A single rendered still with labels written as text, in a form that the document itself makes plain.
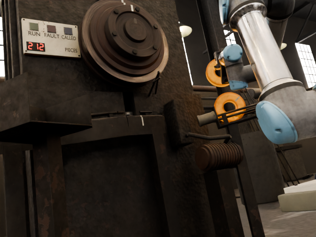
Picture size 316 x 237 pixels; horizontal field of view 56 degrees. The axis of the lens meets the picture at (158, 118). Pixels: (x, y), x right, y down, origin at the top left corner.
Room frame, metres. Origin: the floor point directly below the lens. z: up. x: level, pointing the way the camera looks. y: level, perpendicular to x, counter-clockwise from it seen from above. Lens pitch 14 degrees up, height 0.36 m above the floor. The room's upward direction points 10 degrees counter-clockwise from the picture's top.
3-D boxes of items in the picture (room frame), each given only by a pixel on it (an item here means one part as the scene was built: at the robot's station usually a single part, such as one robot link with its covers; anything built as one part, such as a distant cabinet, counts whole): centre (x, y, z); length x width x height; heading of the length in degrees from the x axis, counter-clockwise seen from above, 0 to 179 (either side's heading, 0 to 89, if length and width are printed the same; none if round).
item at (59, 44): (1.28, 0.44, 1.15); 0.26 x 0.02 x 0.18; 122
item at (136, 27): (1.28, 0.04, 1.11); 0.28 x 0.06 x 0.28; 122
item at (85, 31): (1.37, 0.09, 1.11); 0.47 x 0.06 x 0.47; 122
